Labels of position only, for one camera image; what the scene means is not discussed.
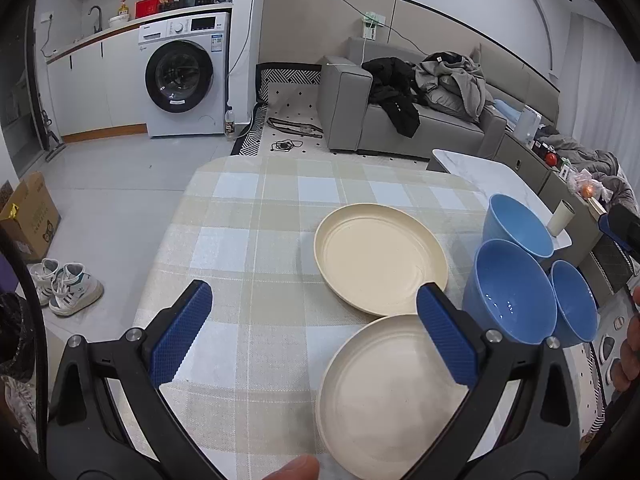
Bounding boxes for small blue bowl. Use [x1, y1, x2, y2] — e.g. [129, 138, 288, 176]
[549, 260, 598, 348]

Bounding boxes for light blue bowl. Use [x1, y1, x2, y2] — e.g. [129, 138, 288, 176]
[483, 194, 554, 261]

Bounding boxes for medium blue bowl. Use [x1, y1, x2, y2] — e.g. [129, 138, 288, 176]
[462, 238, 558, 346]

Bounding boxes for large beige plate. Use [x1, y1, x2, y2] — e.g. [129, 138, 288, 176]
[316, 314, 468, 479]

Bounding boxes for cream yellow plate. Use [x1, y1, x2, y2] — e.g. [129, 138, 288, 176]
[314, 203, 449, 318]

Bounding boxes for person's right hand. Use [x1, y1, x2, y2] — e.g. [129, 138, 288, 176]
[611, 314, 640, 392]

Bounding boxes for person's left hand thumb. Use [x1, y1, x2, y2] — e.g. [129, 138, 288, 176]
[264, 455, 320, 480]

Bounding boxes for grey low cabinet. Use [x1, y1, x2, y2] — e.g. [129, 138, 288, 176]
[494, 133, 630, 307]

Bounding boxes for orange fruit in bag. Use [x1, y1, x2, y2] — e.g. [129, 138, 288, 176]
[580, 183, 598, 200]

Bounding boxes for cream tumbler cup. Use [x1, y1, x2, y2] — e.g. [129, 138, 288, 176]
[547, 200, 575, 237]

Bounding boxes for grey blanket on bed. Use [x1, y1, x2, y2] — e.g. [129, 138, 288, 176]
[536, 126, 638, 208]

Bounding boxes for red apple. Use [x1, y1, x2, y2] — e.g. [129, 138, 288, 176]
[544, 153, 558, 167]

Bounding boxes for white humidifier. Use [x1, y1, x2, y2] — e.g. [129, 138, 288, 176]
[513, 106, 542, 145]

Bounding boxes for white marble coffee table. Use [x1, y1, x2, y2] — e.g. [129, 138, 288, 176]
[427, 148, 552, 234]

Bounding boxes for white sneaker right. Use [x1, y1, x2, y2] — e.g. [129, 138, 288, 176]
[49, 262, 104, 318]

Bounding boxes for white sneaker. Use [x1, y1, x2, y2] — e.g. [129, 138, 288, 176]
[28, 258, 60, 307]
[49, 262, 104, 318]

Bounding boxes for white sneaker left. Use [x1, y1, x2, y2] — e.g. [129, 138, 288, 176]
[28, 258, 60, 307]

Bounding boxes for grey hooded jacket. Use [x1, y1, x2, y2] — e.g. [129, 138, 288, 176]
[412, 52, 490, 122]

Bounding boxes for cardboard box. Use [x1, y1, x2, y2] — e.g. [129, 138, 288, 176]
[1, 171, 61, 263]

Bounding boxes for black jacket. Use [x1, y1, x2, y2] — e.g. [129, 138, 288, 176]
[361, 58, 420, 138]

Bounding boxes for plaid beige tablecloth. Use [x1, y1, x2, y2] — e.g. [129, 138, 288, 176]
[134, 155, 487, 479]

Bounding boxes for grey sofa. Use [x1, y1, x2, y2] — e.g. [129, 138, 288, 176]
[317, 38, 560, 159]

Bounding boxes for plastic water bottle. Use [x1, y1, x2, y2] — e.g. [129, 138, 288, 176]
[224, 105, 235, 140]

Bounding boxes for white kitchen cabinets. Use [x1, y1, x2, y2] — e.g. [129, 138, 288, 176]
[47, 30, 148, 139]

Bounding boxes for white washing machine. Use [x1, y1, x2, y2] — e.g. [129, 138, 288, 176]
[138, 10, 230, 138]

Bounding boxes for wall power socket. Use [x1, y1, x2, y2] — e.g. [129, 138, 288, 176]
[361, 11, 386, 41]

